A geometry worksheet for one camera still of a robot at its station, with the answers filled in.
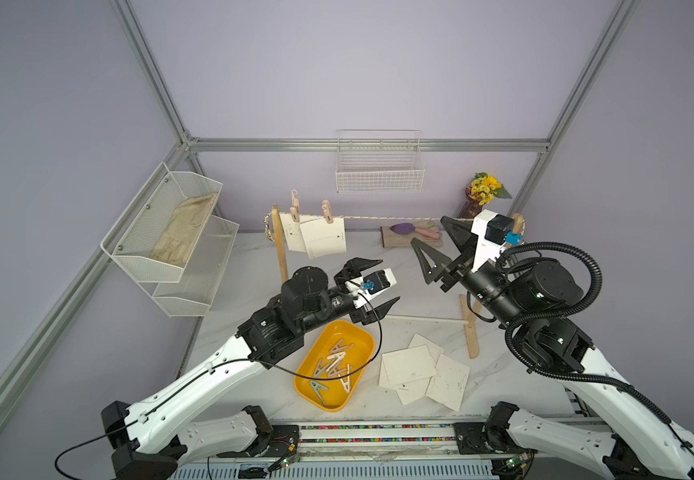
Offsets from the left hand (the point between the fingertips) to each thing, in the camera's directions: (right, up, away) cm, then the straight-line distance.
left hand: (381, 280), depth 61 cm
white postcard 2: (+5, -28, +25) cm, 37 cm away
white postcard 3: (+11, -33, +22) cm, 41 cm away
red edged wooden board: (+10, +12, +58) cm, 60 cm away
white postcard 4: (+19, -24, +28) cm, 41 cm away
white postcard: (+10, -27, +26) cm, 39 cm away
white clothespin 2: (-11, -25, +25) cm, 37 cm away
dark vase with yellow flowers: (+38, +28, +40) cm, 62 cm away
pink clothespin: (-11, -28, +23) cm, 38 cm away
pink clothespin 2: (-11, -22, +28) cm, 37 cm away
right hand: (+8, +9, -7) cm, 14 cm away
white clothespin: (-8, -31, +21) cm, 38 cm away
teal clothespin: (-16, -31, +21) cm, 41 cm away
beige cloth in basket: (-53, +12, +20) cm, 58 cm away
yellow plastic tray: (-17, -26, +25) cm, 40 cm away
